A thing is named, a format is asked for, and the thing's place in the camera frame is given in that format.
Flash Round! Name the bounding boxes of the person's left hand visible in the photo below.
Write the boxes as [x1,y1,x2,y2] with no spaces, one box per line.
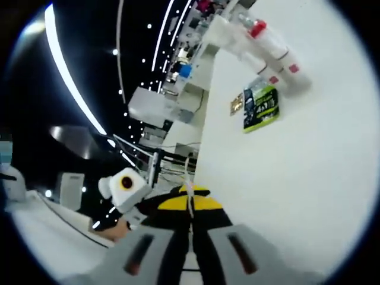
[102,221,133,242]

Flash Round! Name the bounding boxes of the black green skincare sachet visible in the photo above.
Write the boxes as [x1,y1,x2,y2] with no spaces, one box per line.
[242,84,282,134]

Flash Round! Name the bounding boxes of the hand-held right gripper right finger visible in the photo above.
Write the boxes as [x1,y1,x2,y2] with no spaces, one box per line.
[191,196,327,285]

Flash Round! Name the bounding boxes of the clear slim skincare pen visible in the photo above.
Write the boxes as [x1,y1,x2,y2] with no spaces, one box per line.
[186,180,199,262]

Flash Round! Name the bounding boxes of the gold skincare sachet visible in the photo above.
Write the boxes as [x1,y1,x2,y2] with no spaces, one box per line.
[230,92,245,116]

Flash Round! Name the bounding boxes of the ceiling light strip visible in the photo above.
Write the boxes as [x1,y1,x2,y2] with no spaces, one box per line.
[44,4,108,135]

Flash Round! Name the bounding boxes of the white tube red cap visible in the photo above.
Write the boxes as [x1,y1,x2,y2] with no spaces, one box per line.
[239,13,290,60]

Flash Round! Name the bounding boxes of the white office desks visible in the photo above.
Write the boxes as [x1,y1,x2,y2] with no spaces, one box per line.
[161,29,215,99]

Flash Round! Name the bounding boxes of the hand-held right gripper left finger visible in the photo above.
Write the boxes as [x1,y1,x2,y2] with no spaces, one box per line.
[64,197,193,285]

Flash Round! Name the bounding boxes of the white skincare tube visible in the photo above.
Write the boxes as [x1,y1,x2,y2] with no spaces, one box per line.
[204,14,265,74]

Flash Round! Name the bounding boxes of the white chest-worn device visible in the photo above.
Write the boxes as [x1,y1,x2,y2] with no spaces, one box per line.
[0,164,28,203]

